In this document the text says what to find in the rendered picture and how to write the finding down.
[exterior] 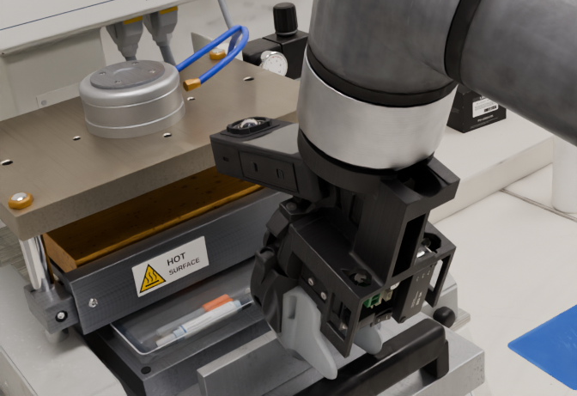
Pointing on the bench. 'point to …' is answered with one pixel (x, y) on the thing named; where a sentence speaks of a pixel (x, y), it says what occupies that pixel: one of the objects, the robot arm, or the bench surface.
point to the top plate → (130, 133)
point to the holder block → (114, 348)
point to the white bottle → (564, 176)
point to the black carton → (473, 111)
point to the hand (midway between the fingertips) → (300, 336)
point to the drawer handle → (389, 363)
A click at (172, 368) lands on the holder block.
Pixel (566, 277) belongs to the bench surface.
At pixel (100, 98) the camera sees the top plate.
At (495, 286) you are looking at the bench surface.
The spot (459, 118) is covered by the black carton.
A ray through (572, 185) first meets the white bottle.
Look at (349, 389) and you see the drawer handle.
